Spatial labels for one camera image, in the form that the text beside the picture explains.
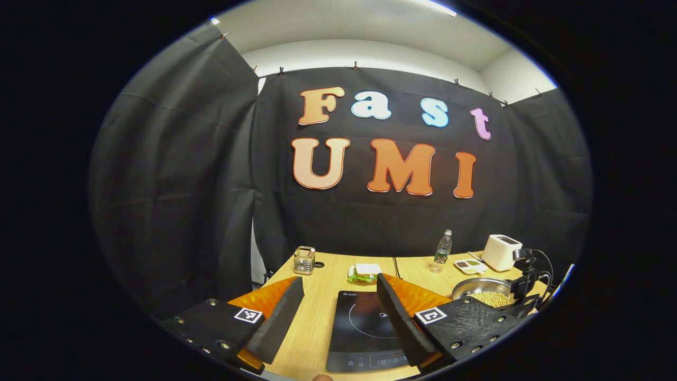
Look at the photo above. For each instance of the clear plastic water bottle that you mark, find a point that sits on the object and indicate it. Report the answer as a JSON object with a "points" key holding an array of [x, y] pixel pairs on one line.
{"points": [[441, 251]]}

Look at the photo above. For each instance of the black induction cooktop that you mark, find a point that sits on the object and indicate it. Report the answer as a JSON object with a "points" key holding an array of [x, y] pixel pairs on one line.
{"points": [[359, 328]]}

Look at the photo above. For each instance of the pile of soybeans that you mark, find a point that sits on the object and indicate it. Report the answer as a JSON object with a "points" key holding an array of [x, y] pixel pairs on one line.
{"points": [[492, 299]]}

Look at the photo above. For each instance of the white toaster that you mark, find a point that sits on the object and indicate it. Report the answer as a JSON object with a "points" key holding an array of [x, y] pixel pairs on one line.
{"points": [[500, 254]]}

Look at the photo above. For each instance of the white plate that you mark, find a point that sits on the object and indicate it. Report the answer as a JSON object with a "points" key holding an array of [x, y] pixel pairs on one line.
{"points": [[351, 276]]}

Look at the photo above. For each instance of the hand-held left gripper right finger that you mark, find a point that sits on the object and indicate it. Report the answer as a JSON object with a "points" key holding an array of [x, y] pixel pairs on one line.
{"points": [[402, 317]]}

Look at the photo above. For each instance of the white divided dish with beans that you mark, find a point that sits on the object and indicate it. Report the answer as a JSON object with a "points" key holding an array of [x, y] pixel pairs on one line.
{"points": [[469, 266]]}

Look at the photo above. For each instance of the sandwich with lettuce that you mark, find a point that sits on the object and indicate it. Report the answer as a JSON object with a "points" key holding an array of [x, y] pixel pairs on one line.
{"points": [[365, 272]]}

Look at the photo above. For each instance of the white spoon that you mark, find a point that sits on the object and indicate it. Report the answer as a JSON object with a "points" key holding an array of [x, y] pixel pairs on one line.
{"points": [[474, 256]]}

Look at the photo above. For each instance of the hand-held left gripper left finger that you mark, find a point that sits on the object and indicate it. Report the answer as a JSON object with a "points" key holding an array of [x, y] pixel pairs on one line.
{"points": [[277, 323]]}

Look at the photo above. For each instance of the black backdrop cloth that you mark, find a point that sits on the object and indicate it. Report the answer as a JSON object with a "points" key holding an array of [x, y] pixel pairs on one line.
{"points": [[185, 185]]}

